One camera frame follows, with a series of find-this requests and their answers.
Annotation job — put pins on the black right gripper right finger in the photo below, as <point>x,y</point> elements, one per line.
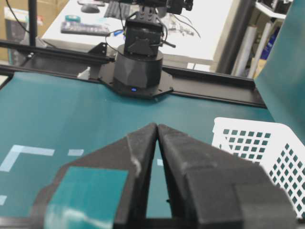
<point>216,190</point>

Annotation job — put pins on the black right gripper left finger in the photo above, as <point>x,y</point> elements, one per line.
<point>105,189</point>

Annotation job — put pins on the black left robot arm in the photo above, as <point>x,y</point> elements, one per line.
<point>135,70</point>

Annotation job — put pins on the small pale tape marker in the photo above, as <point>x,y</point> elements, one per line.
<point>75,152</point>

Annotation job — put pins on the white perforated plastic basket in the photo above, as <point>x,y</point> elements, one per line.
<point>273,146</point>

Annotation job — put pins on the teal tape roll on desk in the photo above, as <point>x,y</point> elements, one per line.
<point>73,18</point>

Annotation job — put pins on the teal backdrop panel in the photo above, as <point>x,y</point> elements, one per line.
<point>281,83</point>

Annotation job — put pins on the white background desk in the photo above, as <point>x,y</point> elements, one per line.
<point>187,28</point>

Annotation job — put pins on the black keyboard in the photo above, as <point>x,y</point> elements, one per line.
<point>71,27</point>

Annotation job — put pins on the black computer mouse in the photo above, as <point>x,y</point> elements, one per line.
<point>89,8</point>

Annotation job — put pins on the black vertical pole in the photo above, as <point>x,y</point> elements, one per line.
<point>32,8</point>

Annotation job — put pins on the black aluminium frame rail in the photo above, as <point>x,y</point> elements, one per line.
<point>183,82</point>

